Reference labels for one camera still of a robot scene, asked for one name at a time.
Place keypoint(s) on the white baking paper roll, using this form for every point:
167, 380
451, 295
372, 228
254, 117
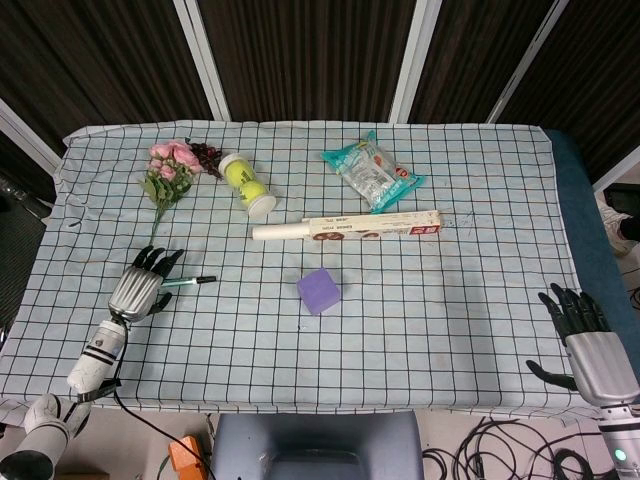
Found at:
277, 232

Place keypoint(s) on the purple foam cube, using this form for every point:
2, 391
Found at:
319, 292

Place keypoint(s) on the dark red artificial grapes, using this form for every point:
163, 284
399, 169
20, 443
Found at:
206, 155

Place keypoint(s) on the black bulky equipment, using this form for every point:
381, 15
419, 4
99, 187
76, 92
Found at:
20, 240

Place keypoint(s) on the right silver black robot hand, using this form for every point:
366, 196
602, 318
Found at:
602, 367

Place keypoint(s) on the yellow tennis ball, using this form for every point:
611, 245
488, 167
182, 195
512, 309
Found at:
239, 174
252, 191

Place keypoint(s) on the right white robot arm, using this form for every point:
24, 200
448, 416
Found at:
622, 440

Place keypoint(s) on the white black grid tablecloth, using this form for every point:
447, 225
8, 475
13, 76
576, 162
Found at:
400, 325

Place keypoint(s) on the baking paper carton box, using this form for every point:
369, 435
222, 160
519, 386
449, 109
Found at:
380, 226

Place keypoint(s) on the teal clear snack bag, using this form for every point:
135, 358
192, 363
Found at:
372, 172

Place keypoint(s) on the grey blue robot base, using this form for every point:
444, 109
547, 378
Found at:
315, 445

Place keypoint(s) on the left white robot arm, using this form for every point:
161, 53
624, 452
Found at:
97, 355

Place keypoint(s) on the white frame post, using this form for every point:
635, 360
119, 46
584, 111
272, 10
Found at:
527, 62
202, 60
617, 175
415, 60
27, 130

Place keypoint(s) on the pink artificial flower bouquet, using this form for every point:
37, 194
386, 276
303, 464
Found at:
172, 165

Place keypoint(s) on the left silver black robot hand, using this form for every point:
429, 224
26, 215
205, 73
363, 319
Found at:
134, 292

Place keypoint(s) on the orange box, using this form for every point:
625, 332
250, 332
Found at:
186, 457

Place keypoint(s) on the black capped marker pen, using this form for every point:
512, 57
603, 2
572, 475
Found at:
192, 281

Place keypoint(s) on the clear tennis ball tube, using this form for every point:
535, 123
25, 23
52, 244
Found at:
260, 202

